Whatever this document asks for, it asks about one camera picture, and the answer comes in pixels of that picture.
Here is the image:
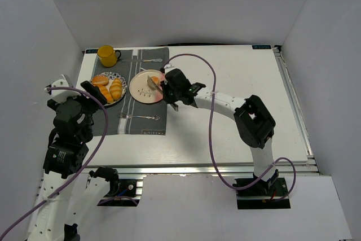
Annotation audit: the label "blue floral plate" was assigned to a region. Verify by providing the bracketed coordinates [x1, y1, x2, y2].
[90, 72, 127, 106]

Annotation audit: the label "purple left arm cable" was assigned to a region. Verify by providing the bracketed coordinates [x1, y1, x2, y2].
[0, 86, 109, 241]

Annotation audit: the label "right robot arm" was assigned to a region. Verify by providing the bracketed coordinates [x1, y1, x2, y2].
[160, 66, 278, 195]

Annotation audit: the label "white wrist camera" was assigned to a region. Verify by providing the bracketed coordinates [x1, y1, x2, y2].
[160, 63, 176, 76]
[44, 74, 81, 103]

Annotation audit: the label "sesame bread bun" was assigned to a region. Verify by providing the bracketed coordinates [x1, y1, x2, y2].
[91, 75, 109, 86]

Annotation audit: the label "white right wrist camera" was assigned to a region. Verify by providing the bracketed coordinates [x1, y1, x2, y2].
[160, 63, 176, 76]

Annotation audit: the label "aluminium table frame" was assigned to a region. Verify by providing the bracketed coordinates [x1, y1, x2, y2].
[90, 46, 319, 176]

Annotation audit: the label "striped croissant right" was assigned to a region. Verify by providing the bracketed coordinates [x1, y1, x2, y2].
[109, 78, 122, 101]

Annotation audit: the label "silver fork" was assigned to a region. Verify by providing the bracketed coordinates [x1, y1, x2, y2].
[117, 112, 160, 121]

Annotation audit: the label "silver butter knife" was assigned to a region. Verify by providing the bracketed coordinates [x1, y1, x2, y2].
[121, 58, 163, 63]

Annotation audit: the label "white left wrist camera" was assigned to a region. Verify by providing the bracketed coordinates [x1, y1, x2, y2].
[44, 74, 81, 103]

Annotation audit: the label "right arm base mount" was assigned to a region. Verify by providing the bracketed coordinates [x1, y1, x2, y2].
[236, 178, 291, 210]

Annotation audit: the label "grey striped placemat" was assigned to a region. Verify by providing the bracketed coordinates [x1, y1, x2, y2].
[91, 47, 169, 135]

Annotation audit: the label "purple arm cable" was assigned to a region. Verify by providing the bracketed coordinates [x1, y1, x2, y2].
[0, 86, 109, 241]
[163, 53, 297, 203]

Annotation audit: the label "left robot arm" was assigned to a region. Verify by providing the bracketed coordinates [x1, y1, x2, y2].
[28, 80, 119, 240]

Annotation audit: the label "round bread bun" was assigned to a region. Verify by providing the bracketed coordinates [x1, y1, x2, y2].
[151, 76, 160, 85]

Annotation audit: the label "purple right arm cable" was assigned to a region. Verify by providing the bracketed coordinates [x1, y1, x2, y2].
[163, 53, 297, 203]

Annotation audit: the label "cream and pink plate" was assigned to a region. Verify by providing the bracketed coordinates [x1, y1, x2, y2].
[128, 69, 165, 104]

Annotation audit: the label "yellow enamel mug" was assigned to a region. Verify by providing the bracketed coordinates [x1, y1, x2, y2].
[97, 45, 121, 68]

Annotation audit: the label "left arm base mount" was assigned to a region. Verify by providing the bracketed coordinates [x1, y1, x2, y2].
[87, 167, 140, 207]

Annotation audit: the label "metal tongs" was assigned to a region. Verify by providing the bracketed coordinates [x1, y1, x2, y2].
[147, 76, 179, 112]

